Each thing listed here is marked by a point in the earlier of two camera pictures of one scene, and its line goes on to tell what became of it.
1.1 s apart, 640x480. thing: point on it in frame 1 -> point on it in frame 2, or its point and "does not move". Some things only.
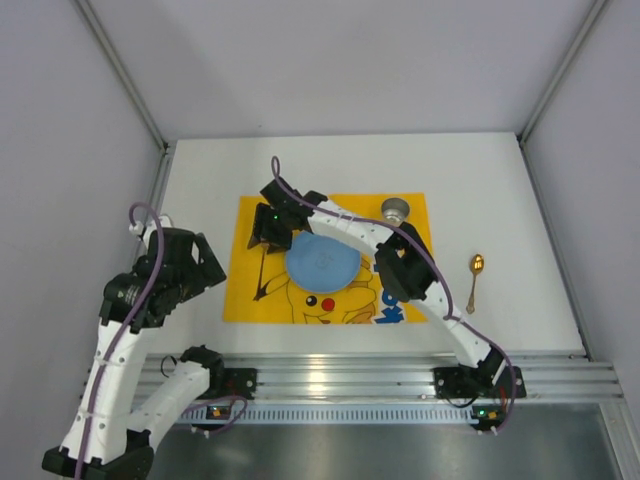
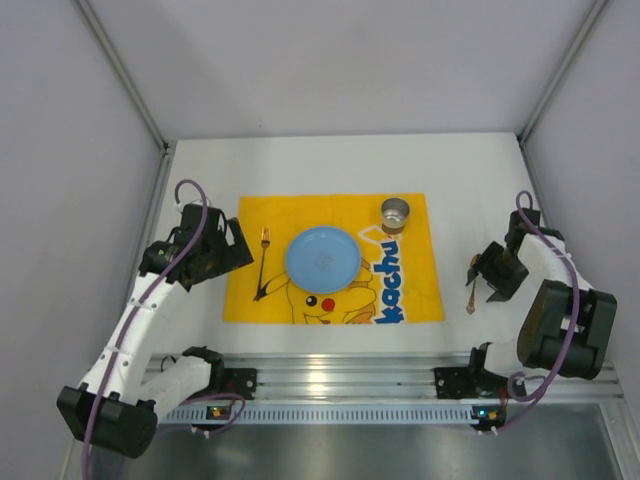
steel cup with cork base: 394,210 does not move
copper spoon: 477,263 does not move
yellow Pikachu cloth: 261,288 does not move
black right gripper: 268,235 -> 498,272
